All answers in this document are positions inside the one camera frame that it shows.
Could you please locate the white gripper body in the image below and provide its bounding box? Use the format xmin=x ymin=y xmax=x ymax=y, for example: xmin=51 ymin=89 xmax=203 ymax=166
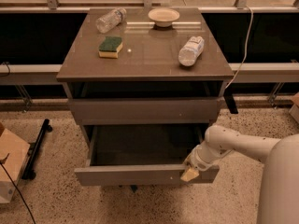
xmin=184 ymin=142 xmax=224 ymax=171

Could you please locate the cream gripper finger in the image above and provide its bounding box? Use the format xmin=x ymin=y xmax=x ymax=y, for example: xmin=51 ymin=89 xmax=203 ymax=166
xmin=180 ymin=166 xmax=199 ymax=182

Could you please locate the grey drawer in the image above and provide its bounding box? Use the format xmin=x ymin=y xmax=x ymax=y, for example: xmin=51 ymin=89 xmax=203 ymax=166
xmin=75 ymin=124 xmax=207 ymax=186
xmin=68 ymin=98 xmax=221 ymax=125

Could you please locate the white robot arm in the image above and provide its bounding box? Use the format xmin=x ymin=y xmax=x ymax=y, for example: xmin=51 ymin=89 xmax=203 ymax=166
xmin=181 ymin=125 xmax=299 ymax=224

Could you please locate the grey top drawer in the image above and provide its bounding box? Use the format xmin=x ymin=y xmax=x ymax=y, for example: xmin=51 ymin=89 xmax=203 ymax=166
xmin=68 ymin=98 xmax=221 ymax=125

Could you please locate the grey drawer cabinet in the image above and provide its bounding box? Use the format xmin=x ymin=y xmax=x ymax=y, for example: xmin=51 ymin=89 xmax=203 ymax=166
xmin=57 ymin=8 xmax=233 ymax=139

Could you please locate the white labelled plastic bottle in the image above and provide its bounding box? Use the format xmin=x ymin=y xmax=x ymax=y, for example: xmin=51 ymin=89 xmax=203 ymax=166
xmin=178 ymin=36 xmax=205 ymax=66

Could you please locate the green yellow sponge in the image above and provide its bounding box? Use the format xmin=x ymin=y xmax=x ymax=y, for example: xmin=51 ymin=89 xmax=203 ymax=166
xmin=98 ymin=36 xmax=122 ymax=59

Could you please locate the white ceramic bowl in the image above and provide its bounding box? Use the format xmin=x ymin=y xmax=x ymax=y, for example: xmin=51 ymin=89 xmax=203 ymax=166
xmin=148 ymin=8 xmax=180 ymax=27

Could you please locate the clear plastic bottle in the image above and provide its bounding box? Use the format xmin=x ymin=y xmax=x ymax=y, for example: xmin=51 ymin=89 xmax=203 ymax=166
xmin=95 ymin=8 xmax=127 ymax=34

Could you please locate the cardboard box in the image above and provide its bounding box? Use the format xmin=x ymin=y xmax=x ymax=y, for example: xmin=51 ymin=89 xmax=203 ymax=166
xmin=0 ymin=123 xmax=30 ymax=203

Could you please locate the black cabinet foot bracket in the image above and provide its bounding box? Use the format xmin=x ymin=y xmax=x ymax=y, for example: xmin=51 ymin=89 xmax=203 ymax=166
xmin=130 ymin=185 xmax=138 ymax=193

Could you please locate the white power cable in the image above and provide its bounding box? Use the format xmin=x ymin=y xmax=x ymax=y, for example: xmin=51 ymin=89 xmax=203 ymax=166
xmin=224 ymin=5 xmax=254 ymax=90

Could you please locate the black cable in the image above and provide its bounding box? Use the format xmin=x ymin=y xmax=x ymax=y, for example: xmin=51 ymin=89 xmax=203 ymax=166
xmin=0 ymin=163 xmax=36 ymax=224

